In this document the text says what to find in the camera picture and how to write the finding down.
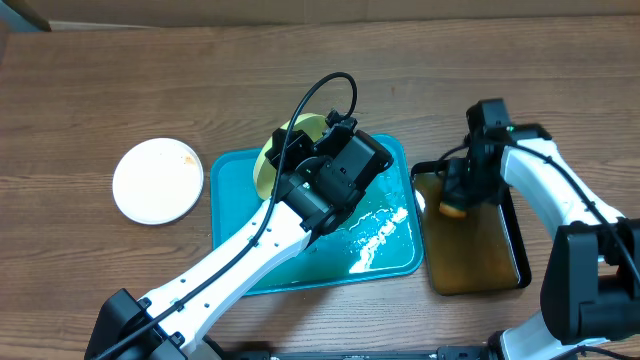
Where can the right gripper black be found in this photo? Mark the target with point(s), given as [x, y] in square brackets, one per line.
[456, 191]

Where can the green and yellow sponge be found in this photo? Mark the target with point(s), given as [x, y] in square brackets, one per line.
[452, 211]

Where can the green rimmed white plate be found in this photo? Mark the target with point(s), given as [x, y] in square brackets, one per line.
[264, 173]

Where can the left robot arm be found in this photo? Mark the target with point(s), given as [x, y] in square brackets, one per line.
[317, 186]

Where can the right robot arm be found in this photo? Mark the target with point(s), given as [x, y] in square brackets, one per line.
[590, 292]

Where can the black tray with brown water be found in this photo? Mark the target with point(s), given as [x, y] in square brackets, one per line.
[484, 251]

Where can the teal plastic serving tray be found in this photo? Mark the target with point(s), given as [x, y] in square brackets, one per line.
[382, 238]

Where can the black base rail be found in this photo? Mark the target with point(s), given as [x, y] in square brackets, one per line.
[259, 352]

